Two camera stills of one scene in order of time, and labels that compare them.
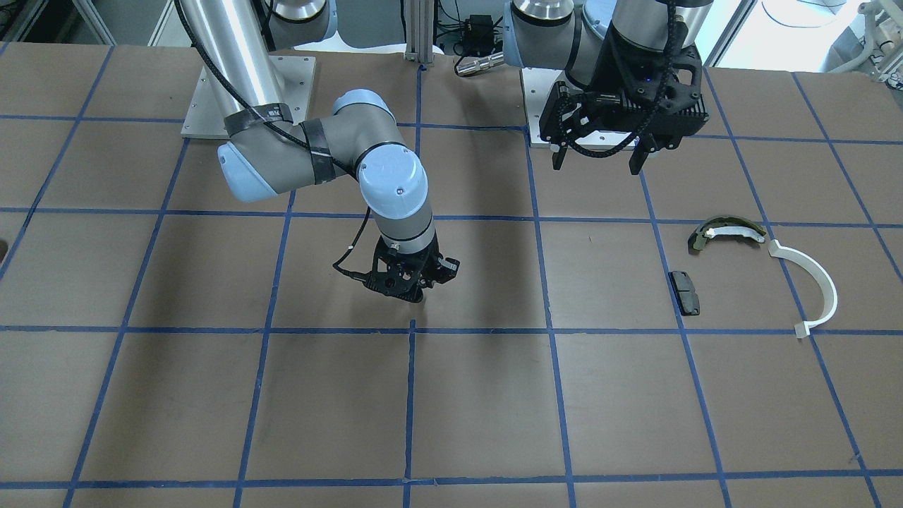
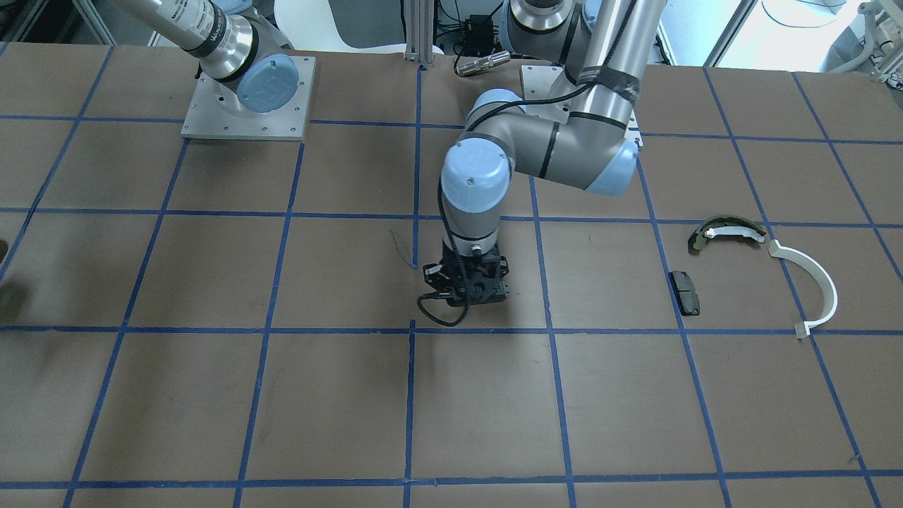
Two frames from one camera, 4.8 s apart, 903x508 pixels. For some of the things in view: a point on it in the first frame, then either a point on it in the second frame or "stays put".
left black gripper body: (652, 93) → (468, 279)
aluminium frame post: (419, 15) stays put
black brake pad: (686, 293) stays put
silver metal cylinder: (478, 64) stays put
